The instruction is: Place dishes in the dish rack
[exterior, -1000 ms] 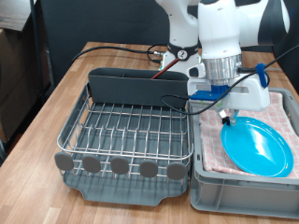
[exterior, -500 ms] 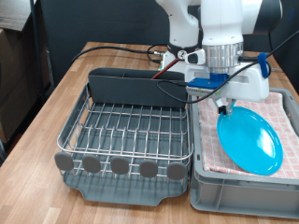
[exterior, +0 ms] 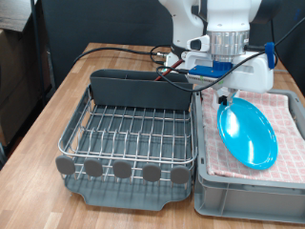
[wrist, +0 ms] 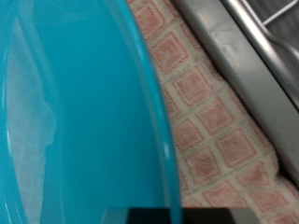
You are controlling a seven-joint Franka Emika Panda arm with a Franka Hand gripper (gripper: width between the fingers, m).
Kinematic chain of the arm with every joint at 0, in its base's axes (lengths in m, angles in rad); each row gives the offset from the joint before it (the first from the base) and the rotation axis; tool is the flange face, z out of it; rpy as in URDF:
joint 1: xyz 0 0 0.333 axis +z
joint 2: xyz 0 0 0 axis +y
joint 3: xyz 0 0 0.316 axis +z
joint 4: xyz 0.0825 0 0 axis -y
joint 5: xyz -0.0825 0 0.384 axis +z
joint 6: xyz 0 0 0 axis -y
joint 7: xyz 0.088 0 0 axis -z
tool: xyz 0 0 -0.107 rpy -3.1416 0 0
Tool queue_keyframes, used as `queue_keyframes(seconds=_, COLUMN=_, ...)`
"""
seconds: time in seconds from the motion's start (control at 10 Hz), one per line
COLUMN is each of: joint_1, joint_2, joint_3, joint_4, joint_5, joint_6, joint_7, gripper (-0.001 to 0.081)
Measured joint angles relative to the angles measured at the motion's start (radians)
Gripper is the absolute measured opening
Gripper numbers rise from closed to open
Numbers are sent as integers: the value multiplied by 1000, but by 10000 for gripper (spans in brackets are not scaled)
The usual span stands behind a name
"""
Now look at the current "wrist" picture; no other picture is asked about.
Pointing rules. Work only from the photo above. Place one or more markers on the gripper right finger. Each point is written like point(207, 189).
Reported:
point(218, 217)

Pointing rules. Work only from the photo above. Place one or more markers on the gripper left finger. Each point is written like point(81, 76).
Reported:
point(137, 217)

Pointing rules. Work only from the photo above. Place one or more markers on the blue plastic plate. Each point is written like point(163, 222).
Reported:
point(93, 109)

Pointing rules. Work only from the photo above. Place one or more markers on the pink checkered towel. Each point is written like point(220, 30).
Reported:
point(211, 124)

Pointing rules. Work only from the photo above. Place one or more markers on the grey plastic crate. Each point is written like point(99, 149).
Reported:
point(249, 77)

